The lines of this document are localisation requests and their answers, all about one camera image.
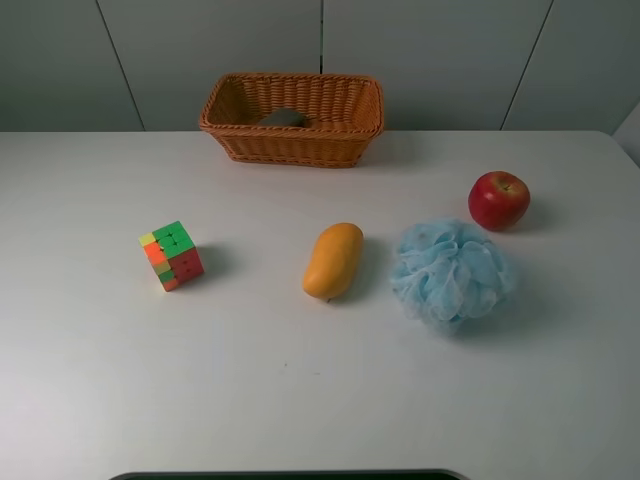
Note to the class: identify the red apple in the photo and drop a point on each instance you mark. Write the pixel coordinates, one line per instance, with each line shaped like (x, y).
(498, 200)

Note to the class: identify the blue mesh bath sponge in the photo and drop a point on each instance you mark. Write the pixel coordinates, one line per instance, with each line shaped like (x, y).
(448, 272)

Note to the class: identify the dark device edge at bottom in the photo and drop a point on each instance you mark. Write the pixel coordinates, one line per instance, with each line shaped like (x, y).
(420, 474)

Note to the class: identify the multicoloured puzzle cube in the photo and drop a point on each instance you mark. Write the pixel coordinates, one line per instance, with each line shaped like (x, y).
(173, 255)

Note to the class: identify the yellow mango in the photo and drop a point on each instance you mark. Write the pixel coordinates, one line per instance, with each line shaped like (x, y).
(334, 261)

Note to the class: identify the orange wicker basket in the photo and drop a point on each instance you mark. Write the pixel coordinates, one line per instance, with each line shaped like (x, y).
(345, 113)

